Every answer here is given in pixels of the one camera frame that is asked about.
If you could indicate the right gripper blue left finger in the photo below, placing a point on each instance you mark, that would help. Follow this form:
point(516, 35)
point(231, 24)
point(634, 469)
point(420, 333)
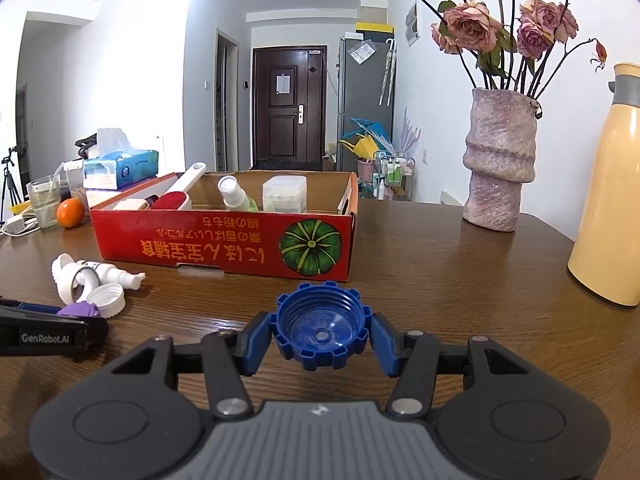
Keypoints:
point(252, 344)

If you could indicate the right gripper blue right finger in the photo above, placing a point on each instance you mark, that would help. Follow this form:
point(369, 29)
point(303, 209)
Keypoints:
point(388, 346)

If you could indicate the purple bottle cap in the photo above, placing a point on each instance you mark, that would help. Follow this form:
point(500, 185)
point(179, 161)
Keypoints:
point(81, 309)

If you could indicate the blue bottle cap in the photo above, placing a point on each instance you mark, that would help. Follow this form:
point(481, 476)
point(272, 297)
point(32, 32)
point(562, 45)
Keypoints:
point(321, 325)

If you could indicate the white bottle cap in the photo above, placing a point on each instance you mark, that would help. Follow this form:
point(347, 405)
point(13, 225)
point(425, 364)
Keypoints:
point(109, 299)

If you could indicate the white gear shaped cap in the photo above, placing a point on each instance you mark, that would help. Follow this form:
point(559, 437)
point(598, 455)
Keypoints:
point(63, 270)

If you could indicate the white tape roll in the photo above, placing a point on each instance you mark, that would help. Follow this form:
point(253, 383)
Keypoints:
point(85, 281)

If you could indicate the red cardboard box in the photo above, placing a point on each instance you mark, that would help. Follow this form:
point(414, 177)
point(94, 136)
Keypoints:
point(314, 245)

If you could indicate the orange fruit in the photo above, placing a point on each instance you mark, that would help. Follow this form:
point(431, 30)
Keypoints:
point(70, 213)

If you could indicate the green white spray bottle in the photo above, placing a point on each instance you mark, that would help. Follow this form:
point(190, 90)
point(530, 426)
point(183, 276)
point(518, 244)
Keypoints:
point(234, 196)

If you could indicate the glass cup with straw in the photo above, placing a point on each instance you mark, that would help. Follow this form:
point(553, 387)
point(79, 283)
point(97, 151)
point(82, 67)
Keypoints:
point(45, 196)

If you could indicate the translucent plastic container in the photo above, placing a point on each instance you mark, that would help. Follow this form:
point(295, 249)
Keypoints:
point(286, 193)

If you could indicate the clear snack jar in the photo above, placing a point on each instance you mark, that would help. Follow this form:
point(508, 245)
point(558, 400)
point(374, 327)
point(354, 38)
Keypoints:
point(72, 182)

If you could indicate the metal rolling cart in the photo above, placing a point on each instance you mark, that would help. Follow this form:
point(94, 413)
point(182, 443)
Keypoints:
point(392, 177)

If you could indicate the blue tissue pack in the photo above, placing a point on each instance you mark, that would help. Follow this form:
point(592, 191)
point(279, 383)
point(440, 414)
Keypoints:
point(117, 164)

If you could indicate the pink textured vase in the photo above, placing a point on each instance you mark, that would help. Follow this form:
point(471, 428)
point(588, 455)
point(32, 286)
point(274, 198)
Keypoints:
point(500, 152)

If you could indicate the yellow thermos jug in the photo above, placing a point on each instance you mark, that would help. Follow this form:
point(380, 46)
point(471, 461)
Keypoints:
point(605, 256)

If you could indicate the dark brown door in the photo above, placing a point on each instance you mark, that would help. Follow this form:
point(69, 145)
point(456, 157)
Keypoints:
point(289, 107)

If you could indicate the grey refrigerator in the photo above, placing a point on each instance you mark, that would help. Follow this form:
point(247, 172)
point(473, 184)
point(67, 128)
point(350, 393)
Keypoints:
point(360, 72)

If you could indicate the dried pink roses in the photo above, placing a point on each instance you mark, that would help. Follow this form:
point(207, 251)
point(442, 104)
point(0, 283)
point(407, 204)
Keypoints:
point(512, 49)

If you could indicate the white charger with cable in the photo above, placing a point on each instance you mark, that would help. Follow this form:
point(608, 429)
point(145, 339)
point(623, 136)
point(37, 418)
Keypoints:
point(19, 226)

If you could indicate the black camera tripod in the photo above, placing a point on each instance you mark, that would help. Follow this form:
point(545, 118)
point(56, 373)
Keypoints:
point(10, 195)

